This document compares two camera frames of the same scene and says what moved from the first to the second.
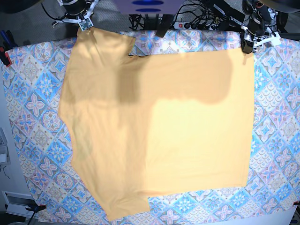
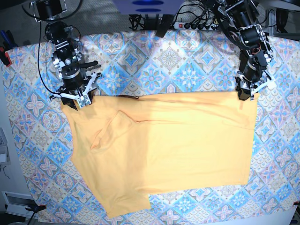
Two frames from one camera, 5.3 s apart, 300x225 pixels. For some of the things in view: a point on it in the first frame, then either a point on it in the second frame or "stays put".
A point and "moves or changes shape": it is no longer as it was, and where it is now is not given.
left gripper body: (83, 18) → (78, 98)
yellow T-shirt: (139, 125) moves or changes shape
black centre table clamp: (164, 25) stays put
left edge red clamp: (8, 42) stays put
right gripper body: (249, 41) → (246, 89)
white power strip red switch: (183, 25) stays put
